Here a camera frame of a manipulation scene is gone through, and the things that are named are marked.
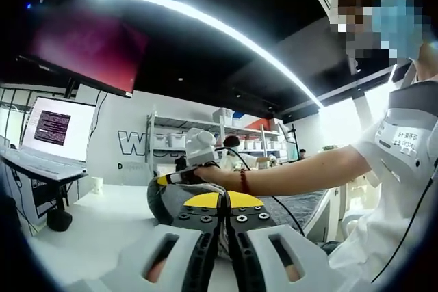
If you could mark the grey towel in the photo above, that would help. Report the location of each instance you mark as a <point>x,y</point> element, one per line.
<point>164,206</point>

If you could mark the open silver laptop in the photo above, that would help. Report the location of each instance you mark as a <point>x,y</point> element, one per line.
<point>51,128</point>

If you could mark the person's right hand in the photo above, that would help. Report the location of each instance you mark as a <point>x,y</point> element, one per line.
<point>208,174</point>

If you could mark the black bag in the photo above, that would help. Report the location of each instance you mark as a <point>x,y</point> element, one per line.
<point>180,163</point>

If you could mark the tall white storage bin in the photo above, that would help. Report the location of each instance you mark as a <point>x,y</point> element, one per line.
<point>222,117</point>

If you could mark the grey metal shelf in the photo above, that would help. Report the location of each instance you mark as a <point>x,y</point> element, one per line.
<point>246,131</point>

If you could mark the white paper cup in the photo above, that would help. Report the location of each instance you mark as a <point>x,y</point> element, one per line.
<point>97,186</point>

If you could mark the black round object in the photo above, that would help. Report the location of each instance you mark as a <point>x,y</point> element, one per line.
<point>60,220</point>

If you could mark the black tripod stand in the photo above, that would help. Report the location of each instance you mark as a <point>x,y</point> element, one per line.
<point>292,141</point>

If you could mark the white chair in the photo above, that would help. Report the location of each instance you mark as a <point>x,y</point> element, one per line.
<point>345,203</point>

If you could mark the long ceiling light strip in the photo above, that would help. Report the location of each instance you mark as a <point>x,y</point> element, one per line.
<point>212,22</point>

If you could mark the laptop stand desk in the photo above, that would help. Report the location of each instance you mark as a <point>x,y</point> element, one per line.
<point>24,193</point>

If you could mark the red hanging monitor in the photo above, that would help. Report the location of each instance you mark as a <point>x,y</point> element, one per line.
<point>89,49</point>

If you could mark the white grey chest device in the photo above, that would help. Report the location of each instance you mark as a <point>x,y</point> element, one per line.
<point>403,138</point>

